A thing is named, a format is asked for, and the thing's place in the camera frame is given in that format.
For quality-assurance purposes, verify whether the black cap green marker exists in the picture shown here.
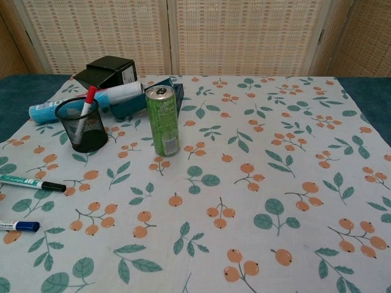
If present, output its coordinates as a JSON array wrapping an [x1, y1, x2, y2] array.
[[0, 174, 67, 193]]

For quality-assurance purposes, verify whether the blue cap marker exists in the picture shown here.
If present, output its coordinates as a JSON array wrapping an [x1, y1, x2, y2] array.
[[0, 220, 41, 233]]

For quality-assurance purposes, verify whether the black mesh pen holder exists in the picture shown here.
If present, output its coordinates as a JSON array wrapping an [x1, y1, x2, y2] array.
[[54, 96, 109, 154]]

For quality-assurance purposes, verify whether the red cap marker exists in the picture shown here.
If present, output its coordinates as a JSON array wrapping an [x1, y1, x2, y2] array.
[[72, 85, 98, 145]]

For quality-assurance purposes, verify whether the green drink can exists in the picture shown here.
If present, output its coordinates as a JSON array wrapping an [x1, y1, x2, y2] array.
[[144, 85, 181, 158]]

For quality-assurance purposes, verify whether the dark blue flat case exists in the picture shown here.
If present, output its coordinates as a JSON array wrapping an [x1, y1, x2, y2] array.
[[172, 82, 185, 111]]

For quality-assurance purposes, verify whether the floral fruit print tablecloth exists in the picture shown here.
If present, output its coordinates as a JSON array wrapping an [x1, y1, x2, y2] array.
[[0, 74, 391, 293]]

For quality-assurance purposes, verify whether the teal rectangular box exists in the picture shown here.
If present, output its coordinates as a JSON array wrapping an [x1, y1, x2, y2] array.
[[109, 77, 175, 120]]

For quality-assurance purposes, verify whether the blue white spray can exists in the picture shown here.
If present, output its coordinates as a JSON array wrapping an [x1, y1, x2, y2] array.
[[28, 81, 145, 125]]

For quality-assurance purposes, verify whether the black cardboard box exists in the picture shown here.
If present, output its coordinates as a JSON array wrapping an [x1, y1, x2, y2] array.
[[72, 55, 136, 90]]

